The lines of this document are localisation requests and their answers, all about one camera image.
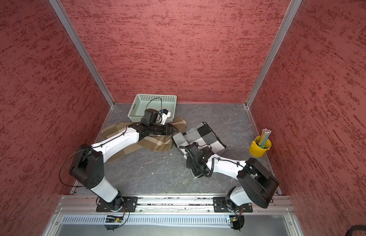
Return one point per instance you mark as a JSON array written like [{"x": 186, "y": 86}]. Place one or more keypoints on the bundle of coloured pencils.
[{"x": 264, "y": 137}]

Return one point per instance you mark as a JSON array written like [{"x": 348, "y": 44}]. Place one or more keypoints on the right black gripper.
[{"x": 189, "y": 164}]

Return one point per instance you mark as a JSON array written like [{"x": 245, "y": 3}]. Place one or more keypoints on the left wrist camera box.
[{"x": 152, "y": 116}]

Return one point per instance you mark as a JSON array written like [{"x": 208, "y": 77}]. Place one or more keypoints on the brown beige plaid scarf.
[{"x": 155, "y": 143}]

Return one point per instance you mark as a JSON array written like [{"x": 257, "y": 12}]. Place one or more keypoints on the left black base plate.
[{"x": 130, "y": 203}]

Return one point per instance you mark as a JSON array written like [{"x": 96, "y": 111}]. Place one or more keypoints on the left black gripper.
[{"x": 168, "y": 129}]

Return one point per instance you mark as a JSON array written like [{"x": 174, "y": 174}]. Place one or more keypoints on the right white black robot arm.
[{"x": 258, "y": 185}]

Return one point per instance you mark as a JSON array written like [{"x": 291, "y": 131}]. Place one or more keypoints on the aluminium front rail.
[{"x": 166, "y": 210}]

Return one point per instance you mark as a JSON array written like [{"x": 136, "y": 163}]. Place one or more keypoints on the black white checkered scarf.
[{"x": 203, "y": 135}]

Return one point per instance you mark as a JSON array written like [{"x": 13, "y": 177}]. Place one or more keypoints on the light green plastic basket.
[{"x": 152, "y": 101}]

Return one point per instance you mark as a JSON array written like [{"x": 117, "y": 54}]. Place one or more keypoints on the yellow pencil cup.
[{"x": 256, "y": 150}]

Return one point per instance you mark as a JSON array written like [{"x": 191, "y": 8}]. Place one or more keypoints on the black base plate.
[
  {"x": 224, "y": 204},
  {"x": 130, "y": 203}
]

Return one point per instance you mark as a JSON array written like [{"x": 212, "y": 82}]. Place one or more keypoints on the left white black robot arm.
[{"x": 88, "y": 162}]

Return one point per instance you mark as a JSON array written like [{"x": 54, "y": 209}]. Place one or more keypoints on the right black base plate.
[{"x": 224, "y": 204}]

